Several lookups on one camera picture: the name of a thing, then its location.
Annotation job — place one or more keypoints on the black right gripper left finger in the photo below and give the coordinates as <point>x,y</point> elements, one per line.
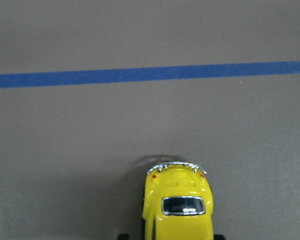
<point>123,236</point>

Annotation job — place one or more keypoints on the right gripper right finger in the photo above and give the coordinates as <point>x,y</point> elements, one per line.
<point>218,237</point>

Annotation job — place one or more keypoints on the yellow beetle toy car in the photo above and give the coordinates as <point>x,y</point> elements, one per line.
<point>178,203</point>

